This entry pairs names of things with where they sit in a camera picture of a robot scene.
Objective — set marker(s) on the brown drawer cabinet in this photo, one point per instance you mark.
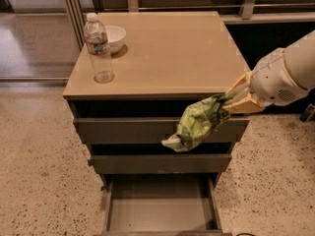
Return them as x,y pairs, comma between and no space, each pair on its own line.
168,61

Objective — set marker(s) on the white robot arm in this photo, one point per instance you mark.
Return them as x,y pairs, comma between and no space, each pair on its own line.
307,42

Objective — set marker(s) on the top drawer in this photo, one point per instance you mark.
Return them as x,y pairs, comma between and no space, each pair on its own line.
117,131

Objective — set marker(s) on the metal window frame rail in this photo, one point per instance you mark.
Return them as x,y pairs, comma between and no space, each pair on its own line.
263,23

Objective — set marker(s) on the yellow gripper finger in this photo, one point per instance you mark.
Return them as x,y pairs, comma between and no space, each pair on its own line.
240,88
250,103

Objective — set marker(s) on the open bottom drawer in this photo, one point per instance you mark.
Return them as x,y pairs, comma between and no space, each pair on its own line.
161,205

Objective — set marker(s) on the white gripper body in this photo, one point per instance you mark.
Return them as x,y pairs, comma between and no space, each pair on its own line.
273,80

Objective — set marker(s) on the black object on floor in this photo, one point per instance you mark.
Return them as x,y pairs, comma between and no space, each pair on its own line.
308,114

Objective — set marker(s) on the clear plastic water bottle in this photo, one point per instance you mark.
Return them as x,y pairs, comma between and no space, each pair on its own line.
97,43

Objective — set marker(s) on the white bowl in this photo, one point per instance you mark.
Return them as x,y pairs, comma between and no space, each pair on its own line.
115,37

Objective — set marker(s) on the green jalapeno chip bag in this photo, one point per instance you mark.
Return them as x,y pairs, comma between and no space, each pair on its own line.
197,122

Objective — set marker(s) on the middle drawer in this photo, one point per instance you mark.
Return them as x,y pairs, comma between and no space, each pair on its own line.
159,164

